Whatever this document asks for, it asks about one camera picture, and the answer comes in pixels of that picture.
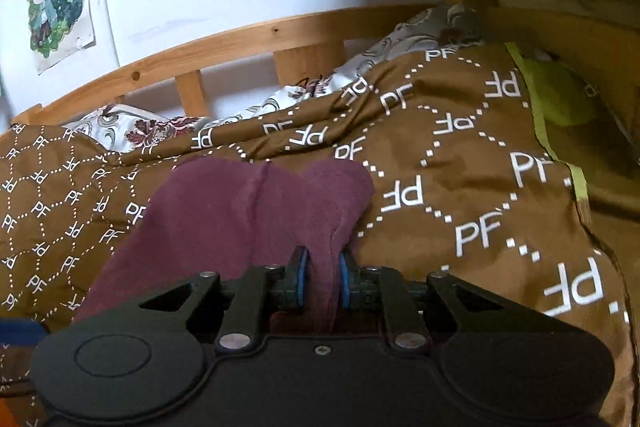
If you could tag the yellow-green cloth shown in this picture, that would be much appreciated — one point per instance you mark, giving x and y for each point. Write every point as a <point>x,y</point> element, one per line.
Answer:
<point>560,97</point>

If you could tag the maroon knit garment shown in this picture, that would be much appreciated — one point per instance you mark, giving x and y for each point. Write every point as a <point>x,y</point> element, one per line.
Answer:
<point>210,217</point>

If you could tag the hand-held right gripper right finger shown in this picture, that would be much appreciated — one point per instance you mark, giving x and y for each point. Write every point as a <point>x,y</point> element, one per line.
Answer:
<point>344,279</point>

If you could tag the tan bed sheet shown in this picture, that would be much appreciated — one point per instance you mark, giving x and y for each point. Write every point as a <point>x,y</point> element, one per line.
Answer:
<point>600,32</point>

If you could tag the brown printed blanket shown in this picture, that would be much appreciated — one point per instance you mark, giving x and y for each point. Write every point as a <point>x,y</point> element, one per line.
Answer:
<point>450,157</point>

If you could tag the white floral bed sheet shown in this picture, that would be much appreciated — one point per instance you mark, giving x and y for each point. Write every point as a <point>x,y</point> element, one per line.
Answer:
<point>150,127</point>

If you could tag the wooden bed rail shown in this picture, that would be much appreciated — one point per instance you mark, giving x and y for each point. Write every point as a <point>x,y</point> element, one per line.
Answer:
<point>225,47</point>

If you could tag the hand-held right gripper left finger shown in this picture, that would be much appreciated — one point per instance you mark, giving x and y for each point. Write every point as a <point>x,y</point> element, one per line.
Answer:
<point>300,278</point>

